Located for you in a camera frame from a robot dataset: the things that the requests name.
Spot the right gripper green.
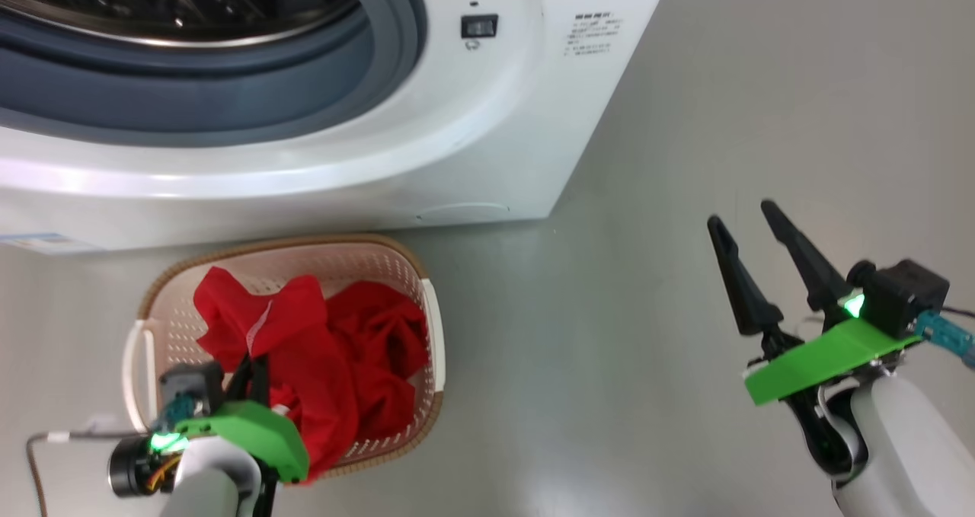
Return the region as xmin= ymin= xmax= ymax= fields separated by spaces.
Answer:
xmin=706 ymin=199 xmax=923 ymax=477

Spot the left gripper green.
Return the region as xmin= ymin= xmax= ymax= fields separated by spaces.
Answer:
xmin=174 ymin=355 xmax=310 ymax=485

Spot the red garment with white stripes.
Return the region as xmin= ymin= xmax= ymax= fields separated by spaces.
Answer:
xmin=192 ymin=265 xmax=430 ymax=484

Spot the cream perforated laundry basket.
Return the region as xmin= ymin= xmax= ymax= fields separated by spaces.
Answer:
xmin=121 ymin=233 xmax=447 ymax=480

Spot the grey rubber door gasket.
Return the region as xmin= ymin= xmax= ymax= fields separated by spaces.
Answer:
xmin=0 ymin=0 xmax=428 ymax=149

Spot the white front-load washing machine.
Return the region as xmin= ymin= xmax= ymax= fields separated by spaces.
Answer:
xmin=0 ymin=0 xmax=676 ymax=254

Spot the black door latch socket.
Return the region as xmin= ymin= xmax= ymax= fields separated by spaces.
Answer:
xmin=460 ymin=14 xmax=500 ymax=40

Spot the blue energy label sticker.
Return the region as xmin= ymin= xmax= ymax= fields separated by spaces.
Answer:
xmin=0 ymin=232 xmax=85 ymax=256

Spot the round drain filter cover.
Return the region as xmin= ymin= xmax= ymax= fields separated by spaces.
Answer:
xmin=416 ymin=202 xmax=512 ymax=224

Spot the small printed text label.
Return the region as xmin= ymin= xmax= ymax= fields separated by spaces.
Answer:
xmin=563 ymin=12 xmax=625 ymax=58

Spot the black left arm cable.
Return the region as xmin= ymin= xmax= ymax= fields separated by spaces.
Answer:
xmin=26 ymin=428 xmax=157 ymax=517

